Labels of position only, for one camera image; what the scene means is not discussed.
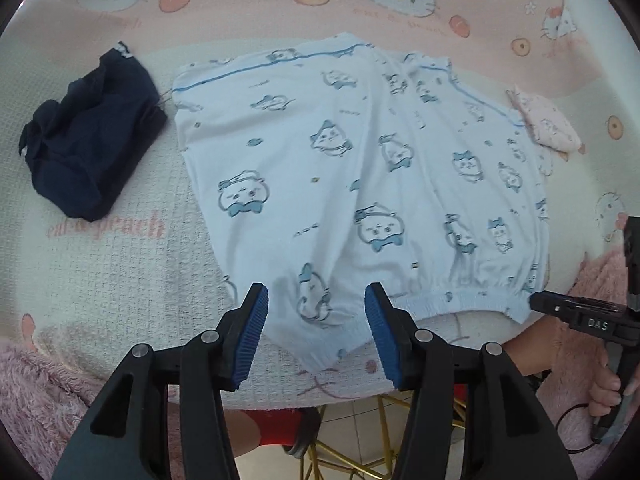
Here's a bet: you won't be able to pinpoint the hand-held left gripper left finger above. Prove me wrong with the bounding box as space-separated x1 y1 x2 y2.
52 282 270 480

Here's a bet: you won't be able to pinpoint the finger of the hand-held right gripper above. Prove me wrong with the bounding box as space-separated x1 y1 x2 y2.
530 291 626 317

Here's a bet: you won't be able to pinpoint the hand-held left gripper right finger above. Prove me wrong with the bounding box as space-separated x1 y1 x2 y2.
365 282 576 480

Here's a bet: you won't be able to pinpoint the light blue printed shorts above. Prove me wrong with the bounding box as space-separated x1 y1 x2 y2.
171 32 551 376

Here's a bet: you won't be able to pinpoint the person's right hand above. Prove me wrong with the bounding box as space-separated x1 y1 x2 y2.
592 360 623 411

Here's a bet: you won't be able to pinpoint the pink cat printed blanket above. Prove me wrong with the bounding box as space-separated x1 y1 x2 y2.
0 0 640 411

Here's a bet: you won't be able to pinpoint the pink printed folded garment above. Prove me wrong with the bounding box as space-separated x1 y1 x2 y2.
507 85 583 153

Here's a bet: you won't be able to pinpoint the person's pink fluffy robe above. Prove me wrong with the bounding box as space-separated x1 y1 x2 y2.
0 250 633 480

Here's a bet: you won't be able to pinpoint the navy blue garment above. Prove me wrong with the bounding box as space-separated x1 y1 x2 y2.
20 42 168 222

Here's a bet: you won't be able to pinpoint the gold wire table frame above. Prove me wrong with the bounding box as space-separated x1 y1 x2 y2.
305 395 468 480

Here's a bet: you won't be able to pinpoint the black cable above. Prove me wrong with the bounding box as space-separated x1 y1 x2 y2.
552 400 601 453

